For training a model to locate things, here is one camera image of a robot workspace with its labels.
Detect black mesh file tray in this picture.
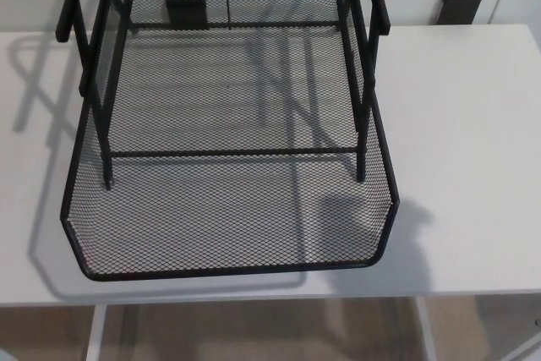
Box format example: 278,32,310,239
58,0,401,284

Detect black wall bracket left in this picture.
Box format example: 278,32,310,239
165,0,208,31

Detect black wall bracket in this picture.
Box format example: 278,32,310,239
437,0,484,26
165,0,208,31

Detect white metal desk leg frame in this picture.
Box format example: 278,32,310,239
416,296,439,361
84,304,107,361

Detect black wall bracket right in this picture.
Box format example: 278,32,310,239
437,0,484,26

